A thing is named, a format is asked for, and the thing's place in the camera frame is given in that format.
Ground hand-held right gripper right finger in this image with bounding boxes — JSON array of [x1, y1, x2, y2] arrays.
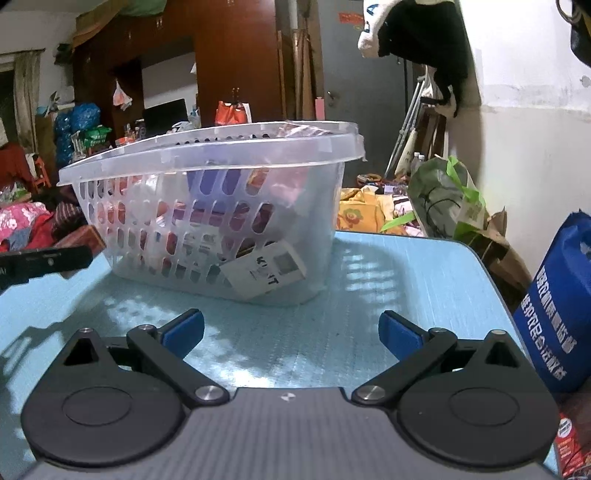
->
[[351, 310, 532, 409]]

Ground small white plastic bag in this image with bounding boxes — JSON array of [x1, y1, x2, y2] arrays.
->
[[113, 79, 132, 110]]

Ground green plastic bag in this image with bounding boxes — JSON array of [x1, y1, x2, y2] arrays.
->
[[407, 156, 488, 241]]

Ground green cloth bundle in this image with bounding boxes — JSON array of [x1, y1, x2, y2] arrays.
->
[[117, 0, 167, 17]]

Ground grey door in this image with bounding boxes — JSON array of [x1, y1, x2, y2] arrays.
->
[[318, 0, 416, 176]]

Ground blue printed bag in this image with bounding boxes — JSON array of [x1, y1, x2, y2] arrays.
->
[[512, 210, 591, 407]]

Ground blue plastic bags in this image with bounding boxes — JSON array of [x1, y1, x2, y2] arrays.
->
[[54, 102, 102, 164]]

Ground patterned curtain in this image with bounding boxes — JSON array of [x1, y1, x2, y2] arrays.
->
[[14, 50, 44, 153]]

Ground red orange bag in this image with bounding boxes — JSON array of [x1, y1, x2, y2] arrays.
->
[[215, 100, 252, 125]]

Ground pile of small boxes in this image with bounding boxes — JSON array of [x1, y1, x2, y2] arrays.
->
[[106, 124, 324, 301]]

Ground brown paper bag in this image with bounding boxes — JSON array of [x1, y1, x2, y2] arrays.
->
[[475, 210, 532, 305]]

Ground white hanging bag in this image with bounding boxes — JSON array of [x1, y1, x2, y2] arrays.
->
[[358, 0, 407, 58]]

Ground red carton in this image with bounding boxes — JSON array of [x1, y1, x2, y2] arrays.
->
[[554, 413, 591, 480]]

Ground yellow floral cloth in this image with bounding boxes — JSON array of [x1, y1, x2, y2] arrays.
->
[[337, 187, 411, 234]]

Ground metal crutches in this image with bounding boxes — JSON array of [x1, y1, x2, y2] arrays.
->
[[385, 69, 437, 178]]

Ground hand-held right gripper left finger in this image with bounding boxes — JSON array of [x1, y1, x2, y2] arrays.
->
[[55, 308, 230, 409]]

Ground clear plastic basket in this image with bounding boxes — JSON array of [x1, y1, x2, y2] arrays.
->
[[58, 121, 368, 306]]

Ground brown wooden wardrobe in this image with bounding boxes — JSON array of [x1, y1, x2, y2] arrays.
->
[[71, 0, 289, 139]]

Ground black monitor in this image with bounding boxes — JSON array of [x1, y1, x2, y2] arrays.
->
[[143, 98, 188, 137]]

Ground pink floral blanket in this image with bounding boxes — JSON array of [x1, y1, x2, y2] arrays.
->
[[0, 203, 54, 252]]

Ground dark hanging object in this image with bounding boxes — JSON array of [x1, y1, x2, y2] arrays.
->
[[556, 0, 591, 68]]

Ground black hanging garment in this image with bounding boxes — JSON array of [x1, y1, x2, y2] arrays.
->
[[376, 0, 469, 118]]

